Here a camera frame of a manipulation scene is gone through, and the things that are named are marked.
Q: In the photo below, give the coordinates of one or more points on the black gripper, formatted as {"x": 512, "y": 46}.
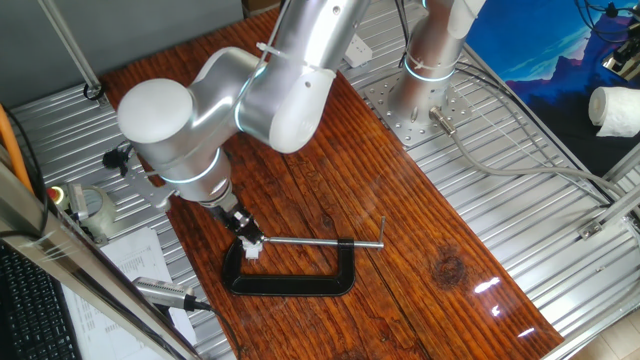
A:
{"x": 235, "y": 215}

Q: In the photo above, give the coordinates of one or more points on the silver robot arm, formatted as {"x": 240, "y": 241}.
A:
{"x": 190, "y": 130}

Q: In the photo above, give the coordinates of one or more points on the white lamp socket adapter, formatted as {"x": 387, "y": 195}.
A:
{"x": 252, "y": 248}

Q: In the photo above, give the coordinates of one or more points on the black C-clamp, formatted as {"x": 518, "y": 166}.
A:
{"x": 290, "y": 286}

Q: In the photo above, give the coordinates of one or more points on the brown wooden board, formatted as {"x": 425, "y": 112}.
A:
{"x": 350, "y": 175}

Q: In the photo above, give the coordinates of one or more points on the printed paper sheets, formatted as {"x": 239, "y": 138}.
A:
{"x": 135, "y": 255}

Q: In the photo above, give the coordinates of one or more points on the red emergency stop button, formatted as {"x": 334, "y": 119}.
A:
{"x": 57, "y": 195}

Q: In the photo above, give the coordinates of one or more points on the white power strip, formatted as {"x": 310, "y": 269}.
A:
{"x": 359, "y": 51}

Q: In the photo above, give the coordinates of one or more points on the black keyboard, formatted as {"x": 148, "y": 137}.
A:
{"x": 35, "y": 310}

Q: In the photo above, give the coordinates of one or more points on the orange tube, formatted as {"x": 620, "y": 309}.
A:
{"x": 12, "y": 150}

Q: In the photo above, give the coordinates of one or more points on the blue landscape poster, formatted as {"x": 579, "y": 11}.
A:
{"x": 540, "y": 50}

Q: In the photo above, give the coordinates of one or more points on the white toilet paper roll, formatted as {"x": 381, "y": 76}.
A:
{"x": 617, "y": 110}

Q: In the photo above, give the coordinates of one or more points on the shiny metal device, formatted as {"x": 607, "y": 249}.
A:
{"x": 622, "y": 62}

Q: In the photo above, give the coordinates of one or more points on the silver ribbed depth camera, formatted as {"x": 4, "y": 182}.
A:
{"x": 160, "y": 292}

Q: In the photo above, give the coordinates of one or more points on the silver metal bracket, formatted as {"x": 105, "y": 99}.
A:
{"x": 76, "y": 200}

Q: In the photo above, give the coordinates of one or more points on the shiny metal frame bar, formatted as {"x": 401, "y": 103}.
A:
{"x": 75, "y": 260}

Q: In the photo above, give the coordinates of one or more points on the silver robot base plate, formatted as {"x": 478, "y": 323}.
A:
{"x": 380, "y": 97}

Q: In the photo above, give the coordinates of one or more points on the aluminium profile post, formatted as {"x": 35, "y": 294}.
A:
{"x": 70, "y": 50}

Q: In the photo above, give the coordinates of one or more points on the aluminium frame profile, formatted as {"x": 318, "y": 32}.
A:
{"x": 620, "y": 207}

